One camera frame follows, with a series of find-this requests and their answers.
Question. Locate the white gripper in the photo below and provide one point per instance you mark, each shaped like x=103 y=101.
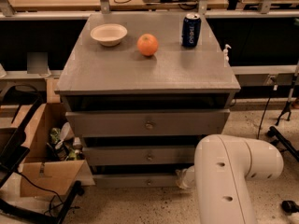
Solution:
x=186 y=178

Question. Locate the grey bottom drawer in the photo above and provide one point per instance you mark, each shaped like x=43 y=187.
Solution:
x=136 y=181

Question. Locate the grey drawer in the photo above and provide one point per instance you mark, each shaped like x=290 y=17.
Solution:
x=97 y=156
x=134 y=123
x=136 y=181

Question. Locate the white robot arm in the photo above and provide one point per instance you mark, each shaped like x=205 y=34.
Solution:
x=222 y=166

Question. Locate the grey middle drawer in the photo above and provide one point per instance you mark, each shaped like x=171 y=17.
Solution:
x=97 y=156

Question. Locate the grey top drawer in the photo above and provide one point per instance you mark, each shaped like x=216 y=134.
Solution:
x=134 y=123

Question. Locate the grey wooden drawer cabinet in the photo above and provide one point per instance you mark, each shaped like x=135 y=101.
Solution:
x=98 y=78

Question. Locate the black stand right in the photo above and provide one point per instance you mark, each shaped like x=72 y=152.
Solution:
x=279 y=138

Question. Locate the black stand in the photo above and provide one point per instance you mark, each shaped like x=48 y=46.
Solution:
x=12 y=153
x=279 y=138

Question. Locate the black caster wheel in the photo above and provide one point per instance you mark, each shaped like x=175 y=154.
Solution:
x=290 y=207

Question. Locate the black tripod leg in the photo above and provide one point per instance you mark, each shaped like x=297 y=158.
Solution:
x=287 y=107

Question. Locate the brown cardboard box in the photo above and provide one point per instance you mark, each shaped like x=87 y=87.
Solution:
x=50 y=173

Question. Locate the white pump bottle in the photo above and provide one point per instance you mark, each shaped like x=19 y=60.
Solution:
x=227 y=47

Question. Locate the orange fruit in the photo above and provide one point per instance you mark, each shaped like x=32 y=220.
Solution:
x=147 y=44

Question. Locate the blue Pepsi can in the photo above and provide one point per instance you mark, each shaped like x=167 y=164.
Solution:
x=190 y=30

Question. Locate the white bowl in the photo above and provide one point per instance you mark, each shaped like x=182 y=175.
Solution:
x=109 y=35

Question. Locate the black stand left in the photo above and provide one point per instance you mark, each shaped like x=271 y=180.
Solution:
x=12 y=153

